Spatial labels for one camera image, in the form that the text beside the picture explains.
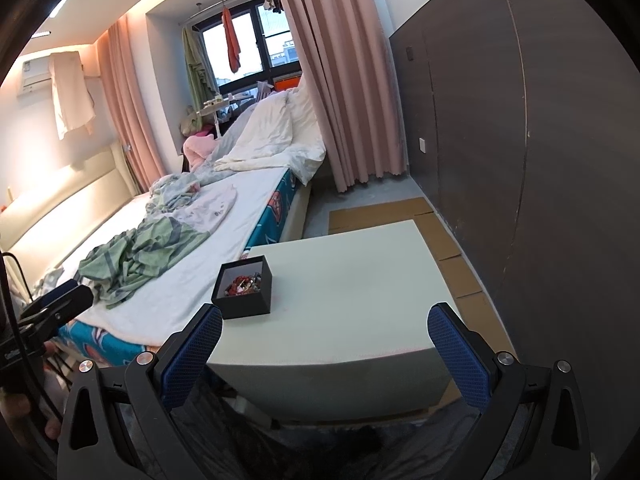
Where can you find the orange hanging cloth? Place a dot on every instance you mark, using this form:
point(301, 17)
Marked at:
point(231, 40)

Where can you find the white duvet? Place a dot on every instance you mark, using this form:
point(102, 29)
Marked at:
point(270, 135)

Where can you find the white folding rack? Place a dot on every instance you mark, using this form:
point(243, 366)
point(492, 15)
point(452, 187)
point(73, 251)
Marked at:
point(220, 102)

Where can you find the black jewelry box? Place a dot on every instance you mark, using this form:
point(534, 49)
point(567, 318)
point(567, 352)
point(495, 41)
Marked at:
point(245, 307)

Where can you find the person's left hand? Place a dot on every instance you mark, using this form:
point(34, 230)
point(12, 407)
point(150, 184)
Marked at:
point(52, 429)

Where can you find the white low table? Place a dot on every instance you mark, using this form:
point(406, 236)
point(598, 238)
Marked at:
point(350, 285)

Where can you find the bed with beige headboard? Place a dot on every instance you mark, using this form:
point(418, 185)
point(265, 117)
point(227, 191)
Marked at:
point(200, 260)

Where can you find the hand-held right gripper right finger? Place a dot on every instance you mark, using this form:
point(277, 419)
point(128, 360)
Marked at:
point(460, 360)

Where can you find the dark hanging garment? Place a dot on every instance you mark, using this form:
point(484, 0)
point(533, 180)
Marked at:
point(274, 4)

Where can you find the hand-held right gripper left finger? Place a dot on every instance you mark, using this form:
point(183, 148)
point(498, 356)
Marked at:
point(192, 360)

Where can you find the narrow pink curtain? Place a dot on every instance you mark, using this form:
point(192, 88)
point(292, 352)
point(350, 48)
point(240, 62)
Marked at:
point(130, 110)

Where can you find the orange panel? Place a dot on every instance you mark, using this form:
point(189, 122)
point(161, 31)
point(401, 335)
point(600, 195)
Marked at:
point(287, 83)

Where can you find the pink plush toy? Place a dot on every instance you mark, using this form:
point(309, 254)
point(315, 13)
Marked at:
point(197, 147)

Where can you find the grey blue quilt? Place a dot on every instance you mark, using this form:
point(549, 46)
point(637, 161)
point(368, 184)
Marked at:
point(235, 140)

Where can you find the green striped cloth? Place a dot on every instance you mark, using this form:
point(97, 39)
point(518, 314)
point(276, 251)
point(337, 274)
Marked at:
point(150, 255)

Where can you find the white air conditioner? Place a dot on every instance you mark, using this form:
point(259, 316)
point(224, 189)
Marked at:
point(35, 72)

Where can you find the green hanging cloth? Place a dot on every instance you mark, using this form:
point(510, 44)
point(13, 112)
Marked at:
point(195, 70)

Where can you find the beige green bag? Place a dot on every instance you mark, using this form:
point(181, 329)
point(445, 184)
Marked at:
point(190, 122)

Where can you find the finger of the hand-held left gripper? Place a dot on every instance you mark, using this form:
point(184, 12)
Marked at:
point(60, 305)

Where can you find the cream hanging cloth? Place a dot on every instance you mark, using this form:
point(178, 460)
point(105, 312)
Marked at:
point(72, 95)

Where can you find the teal cartoon printed bedsheet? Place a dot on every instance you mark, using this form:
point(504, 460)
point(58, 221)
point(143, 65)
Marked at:
point(270, 215)

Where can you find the flat brown cardboard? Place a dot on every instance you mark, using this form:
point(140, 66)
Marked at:
point(380, 215)

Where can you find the white wall outlet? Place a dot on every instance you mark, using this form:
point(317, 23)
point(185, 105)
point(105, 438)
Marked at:
point(423, 145)

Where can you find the white pink printed garment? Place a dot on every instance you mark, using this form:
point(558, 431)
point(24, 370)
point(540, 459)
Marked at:
point(210, 210)

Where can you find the wide pink curtain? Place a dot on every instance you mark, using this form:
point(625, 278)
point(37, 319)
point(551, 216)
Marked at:
point(340, 85)

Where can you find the window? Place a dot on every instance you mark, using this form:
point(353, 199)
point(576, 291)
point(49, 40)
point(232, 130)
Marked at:
point(250, 45)

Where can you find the light blue floral blanket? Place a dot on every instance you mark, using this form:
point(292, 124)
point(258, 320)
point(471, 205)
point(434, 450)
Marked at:
point(172, 190)

